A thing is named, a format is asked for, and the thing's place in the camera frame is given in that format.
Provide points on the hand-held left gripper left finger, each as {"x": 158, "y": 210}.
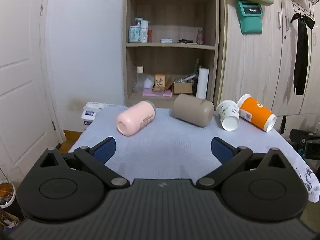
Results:
{"x": 106, "y": 150}

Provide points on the white door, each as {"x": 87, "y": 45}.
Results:
{"x": 20, "y": 105}

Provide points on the white wipes pack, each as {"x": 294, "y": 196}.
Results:
{"x": 88, "y": 118}
{"x": 94, "y": 105}

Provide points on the beige cup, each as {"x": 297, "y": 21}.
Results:
{"x": 192, "y": 110}

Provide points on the wooden bookshelf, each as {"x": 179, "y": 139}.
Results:
{"x": 172, "y": 45}

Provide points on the pink cup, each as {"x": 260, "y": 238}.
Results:
{"x": 136, "y": 120}

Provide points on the clear bottle beige cap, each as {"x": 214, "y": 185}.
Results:
{"x": 139, "y": 81}

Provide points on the white paper towel roll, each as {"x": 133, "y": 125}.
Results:
{"x": 202, "y": 83}

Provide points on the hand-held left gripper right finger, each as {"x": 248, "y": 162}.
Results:
{"x": 221, "y": 150}

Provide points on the orange paper cup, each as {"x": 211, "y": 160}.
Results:
{"x": 257, "y": 115}

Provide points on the small wooden printed box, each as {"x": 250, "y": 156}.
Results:
{"x": 159, "y": 82}

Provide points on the white slim bottle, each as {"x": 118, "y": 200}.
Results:
{"x": 144, "y": 32}

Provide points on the light wooden wardrobe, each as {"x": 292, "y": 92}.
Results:
{"x": 250, "y": 67}

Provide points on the flat white packet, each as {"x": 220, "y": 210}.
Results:
{"x": 166, "y": 40}

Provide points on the small red bottle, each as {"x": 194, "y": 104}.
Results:
{"x": 149, "y": 36}

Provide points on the black device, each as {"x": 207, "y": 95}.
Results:
{"x": 306, "y": 142}

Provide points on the folded white paper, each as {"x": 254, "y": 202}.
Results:
{"x": 149, "y": 83}

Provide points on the pinkish glass bottle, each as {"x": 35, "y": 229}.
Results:
{"x": 200, "y": 38}

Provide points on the teal white pump bottle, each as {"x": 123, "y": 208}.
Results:
{"x": 134, "y": 33}

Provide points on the white floral paper cup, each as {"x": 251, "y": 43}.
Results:
{"x": 227, "y": 112}

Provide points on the flat black case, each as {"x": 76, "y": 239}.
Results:
{"x": 185, "y": 41}

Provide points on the small cardboard box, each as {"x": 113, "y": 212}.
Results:
{"x": 182, "y": 88}

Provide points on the white-rimmed bowl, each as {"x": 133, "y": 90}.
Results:
{"x": 6, "y": 192}

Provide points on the flat pink box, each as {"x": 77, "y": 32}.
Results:
{"x": 157, "y": 93}

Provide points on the teal hanging pouch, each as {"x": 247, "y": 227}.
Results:
{"x": 250, "y": 23}

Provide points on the light blue table cloth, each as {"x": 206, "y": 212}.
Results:
{"x": 162, "y": 150}

